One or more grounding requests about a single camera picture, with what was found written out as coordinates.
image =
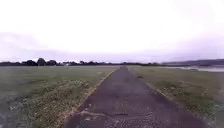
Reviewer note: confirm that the dark asphalt path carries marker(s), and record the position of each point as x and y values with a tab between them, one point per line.
123	100

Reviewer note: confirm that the distant row of trees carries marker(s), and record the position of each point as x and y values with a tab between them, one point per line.
41	62

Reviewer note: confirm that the wide grass field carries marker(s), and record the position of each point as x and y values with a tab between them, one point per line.
43	90

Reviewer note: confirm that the grass strip by water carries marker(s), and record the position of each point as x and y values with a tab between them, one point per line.
186	86

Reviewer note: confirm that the distant wooded shore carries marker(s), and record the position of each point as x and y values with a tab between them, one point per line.
200	62

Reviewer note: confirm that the pale water surface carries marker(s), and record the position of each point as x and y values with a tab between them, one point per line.
208	69

